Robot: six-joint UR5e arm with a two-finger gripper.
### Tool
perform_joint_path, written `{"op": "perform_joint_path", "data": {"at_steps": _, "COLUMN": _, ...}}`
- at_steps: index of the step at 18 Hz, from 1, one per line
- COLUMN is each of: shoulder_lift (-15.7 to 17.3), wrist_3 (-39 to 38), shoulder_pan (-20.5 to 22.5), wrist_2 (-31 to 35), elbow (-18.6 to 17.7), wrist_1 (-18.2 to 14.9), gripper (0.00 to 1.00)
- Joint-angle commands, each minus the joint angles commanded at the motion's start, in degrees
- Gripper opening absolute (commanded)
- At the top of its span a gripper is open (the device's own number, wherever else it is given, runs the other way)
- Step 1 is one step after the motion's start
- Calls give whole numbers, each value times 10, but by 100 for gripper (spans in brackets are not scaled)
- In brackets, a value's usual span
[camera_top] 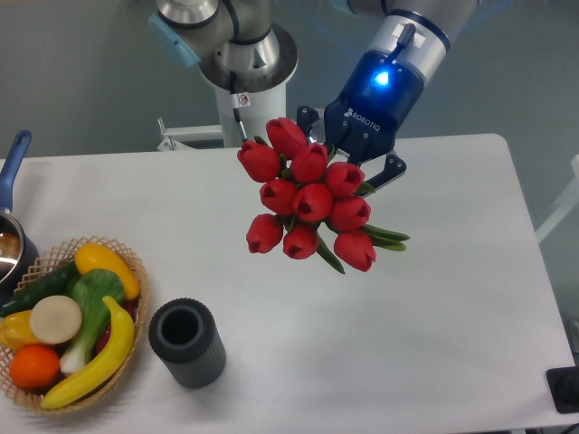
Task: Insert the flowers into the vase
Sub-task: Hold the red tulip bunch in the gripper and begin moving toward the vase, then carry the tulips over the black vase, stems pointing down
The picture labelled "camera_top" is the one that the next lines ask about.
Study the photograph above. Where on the blue handled saucepan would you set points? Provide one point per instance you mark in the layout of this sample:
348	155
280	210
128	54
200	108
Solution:
18	252

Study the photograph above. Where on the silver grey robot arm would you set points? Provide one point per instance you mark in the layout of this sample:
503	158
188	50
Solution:
248	60

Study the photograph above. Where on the yellow bell pepper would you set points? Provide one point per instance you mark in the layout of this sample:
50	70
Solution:
16	332

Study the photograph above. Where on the red fruit under banana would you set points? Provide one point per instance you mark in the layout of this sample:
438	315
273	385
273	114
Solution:
131	308

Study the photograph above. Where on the yellow banana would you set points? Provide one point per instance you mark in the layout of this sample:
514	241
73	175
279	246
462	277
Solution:
102	367

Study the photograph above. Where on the green cucumber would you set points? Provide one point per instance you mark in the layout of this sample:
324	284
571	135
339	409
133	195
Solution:
50	284

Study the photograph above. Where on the white frame at right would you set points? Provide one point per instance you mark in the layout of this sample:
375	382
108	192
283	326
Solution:
564	203

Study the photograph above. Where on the green bok choy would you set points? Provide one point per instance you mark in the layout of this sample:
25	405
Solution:
88	292

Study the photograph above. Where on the orange fruit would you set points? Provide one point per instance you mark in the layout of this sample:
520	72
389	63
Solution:
35	366

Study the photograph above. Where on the woven wicker basket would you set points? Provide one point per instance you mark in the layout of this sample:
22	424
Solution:
53	259

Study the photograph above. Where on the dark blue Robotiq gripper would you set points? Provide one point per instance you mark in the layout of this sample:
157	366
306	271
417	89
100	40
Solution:
364	118

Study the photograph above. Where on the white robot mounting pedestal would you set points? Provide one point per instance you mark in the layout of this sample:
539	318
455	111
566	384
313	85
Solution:
245	111

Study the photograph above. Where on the red tulip bouquet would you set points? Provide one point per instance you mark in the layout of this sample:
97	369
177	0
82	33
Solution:
314	204

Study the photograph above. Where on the black device at table edge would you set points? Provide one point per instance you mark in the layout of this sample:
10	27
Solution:
563	386

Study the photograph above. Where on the beige round mushroom cap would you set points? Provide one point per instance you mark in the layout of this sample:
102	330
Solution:
55	319

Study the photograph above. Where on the dark grey ribbed vase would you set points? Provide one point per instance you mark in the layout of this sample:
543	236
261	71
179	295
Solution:
183	335

